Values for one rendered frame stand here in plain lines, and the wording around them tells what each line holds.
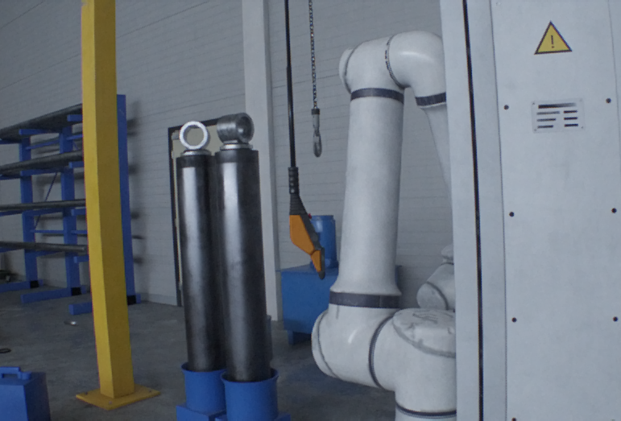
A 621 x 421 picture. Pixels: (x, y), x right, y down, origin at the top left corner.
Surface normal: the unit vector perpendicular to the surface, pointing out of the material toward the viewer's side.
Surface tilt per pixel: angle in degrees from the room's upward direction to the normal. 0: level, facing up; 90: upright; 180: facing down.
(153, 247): 90
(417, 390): 90
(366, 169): 81
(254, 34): 90
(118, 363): 90
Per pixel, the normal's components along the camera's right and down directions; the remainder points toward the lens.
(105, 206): 0.78, -0.02
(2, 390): -0.04, 0.03
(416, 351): -0.59, 0.05
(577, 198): -0.33, 0.04
